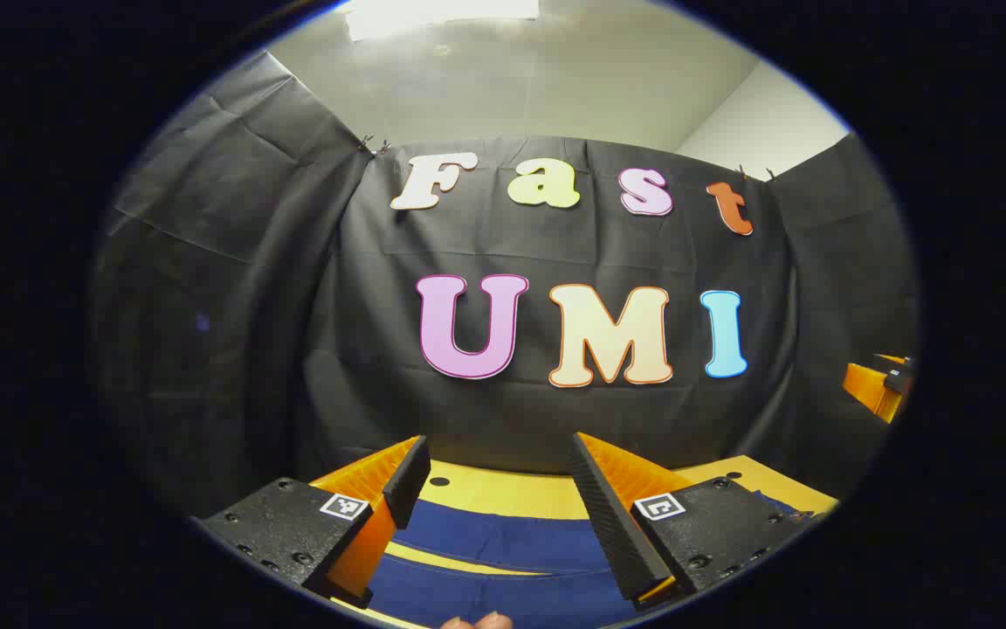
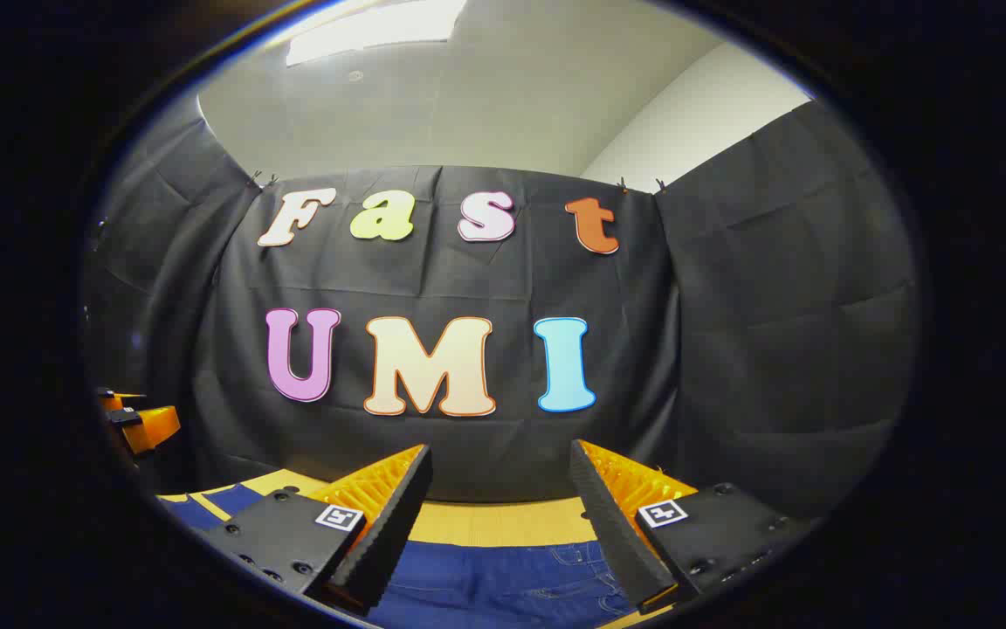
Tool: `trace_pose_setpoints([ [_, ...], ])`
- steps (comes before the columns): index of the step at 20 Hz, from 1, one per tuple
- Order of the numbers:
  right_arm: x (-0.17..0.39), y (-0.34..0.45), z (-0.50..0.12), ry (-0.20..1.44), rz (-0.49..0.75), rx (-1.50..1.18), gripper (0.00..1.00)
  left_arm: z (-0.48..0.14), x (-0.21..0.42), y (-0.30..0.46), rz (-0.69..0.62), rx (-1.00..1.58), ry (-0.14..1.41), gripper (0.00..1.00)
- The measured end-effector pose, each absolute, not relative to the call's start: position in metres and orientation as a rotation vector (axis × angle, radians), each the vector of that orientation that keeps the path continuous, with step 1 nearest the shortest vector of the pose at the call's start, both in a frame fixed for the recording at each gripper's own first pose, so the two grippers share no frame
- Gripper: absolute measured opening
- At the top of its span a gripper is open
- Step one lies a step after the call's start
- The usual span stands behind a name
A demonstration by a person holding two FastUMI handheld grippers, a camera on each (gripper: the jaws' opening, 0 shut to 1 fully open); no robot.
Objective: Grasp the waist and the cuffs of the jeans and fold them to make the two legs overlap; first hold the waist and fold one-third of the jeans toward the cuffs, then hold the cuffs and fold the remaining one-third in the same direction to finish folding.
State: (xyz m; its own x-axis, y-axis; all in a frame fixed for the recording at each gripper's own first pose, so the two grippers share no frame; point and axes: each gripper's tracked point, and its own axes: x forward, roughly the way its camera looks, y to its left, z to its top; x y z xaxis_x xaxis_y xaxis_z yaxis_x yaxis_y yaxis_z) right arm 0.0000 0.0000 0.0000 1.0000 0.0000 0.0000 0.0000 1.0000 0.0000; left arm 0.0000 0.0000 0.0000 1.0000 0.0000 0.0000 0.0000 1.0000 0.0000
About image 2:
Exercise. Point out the black backdrop cloth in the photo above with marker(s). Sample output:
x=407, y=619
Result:
x=468, y=279

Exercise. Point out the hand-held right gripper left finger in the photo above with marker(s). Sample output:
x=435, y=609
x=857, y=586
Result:
x=389, y=542

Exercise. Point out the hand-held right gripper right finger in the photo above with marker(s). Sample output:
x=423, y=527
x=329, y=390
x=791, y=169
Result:
x=616, y=542

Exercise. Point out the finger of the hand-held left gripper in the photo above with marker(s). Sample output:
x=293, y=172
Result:
x=123, y=402
x=154, y=426

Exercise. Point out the blue denim jeans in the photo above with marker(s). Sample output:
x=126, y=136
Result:
x=503, y=585

